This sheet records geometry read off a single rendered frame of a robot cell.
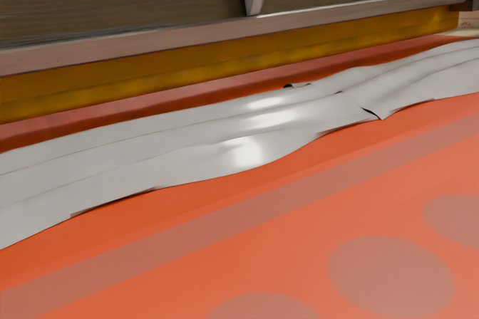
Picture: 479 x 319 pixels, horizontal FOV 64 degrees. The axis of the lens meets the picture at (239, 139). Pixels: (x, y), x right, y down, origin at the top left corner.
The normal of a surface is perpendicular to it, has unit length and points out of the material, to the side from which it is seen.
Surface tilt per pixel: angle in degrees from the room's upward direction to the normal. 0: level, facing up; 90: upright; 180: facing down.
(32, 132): 0
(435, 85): 36
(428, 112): 0
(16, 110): 90
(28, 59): 90
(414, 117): 0
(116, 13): 90
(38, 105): 90
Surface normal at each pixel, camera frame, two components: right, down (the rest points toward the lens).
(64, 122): -0.09, -0.93
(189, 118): 0.12, -0.60
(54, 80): 0.49, 0.28
